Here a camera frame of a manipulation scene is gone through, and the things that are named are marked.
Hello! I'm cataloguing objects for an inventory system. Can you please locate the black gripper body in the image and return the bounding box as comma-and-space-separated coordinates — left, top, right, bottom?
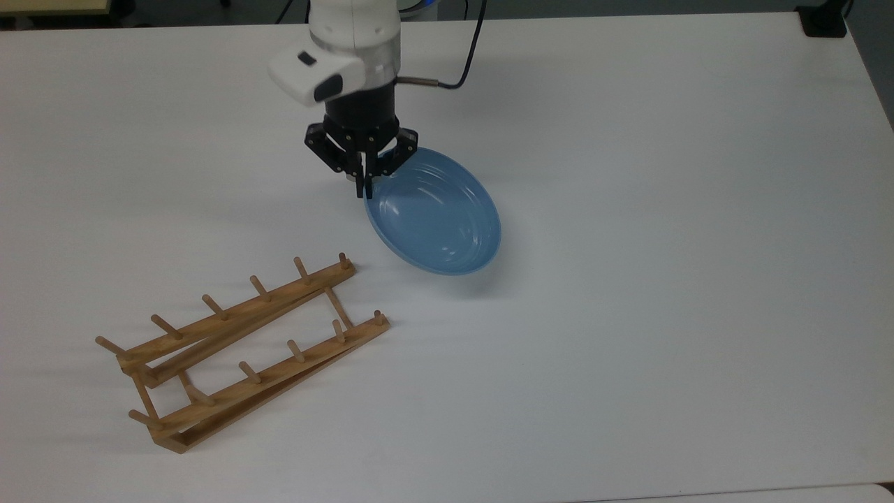
304, 84, 420, 179

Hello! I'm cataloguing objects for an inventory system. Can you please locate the blue round plate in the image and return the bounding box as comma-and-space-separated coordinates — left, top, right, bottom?
365, 147, 502, 275

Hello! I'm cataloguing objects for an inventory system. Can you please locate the wooden plate rack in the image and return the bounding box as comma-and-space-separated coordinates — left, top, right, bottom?
95, 252, 390, 454

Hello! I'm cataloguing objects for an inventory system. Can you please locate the yellow wooden board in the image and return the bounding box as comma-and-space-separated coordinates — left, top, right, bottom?
0, 0, 114, 17

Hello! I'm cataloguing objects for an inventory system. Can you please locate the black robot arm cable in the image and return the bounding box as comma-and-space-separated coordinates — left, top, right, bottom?
397, 0, 488, 91

